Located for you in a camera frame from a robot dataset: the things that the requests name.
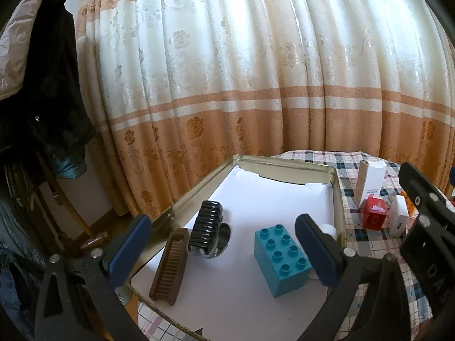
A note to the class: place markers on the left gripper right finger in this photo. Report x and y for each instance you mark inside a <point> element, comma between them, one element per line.
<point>321,249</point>

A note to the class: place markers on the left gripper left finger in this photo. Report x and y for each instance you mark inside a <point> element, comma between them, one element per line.
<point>124,251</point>

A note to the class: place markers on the white power bank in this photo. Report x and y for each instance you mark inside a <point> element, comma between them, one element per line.
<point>398,216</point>

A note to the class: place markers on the large teal toy brick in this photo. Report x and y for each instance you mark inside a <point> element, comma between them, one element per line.
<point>283,264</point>

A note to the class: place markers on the brown wooden comb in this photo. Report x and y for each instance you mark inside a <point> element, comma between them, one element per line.
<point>169,275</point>

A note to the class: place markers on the red toy brick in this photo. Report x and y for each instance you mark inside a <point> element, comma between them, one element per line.
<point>375,211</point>

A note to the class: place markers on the tall white carton box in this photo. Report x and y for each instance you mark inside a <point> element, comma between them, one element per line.
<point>369,181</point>

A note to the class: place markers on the black hair clip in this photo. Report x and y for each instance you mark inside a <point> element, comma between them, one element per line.
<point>210,235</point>

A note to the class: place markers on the orange cube block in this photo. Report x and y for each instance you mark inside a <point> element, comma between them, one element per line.
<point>411,208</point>

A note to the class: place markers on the plaid tablecloth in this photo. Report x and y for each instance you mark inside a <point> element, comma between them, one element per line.
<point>366,242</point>

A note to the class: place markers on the dark hanging clothes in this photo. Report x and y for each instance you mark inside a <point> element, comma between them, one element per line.
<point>44,132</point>

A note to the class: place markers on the cream and orange curtain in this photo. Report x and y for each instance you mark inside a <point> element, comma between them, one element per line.
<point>175,87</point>

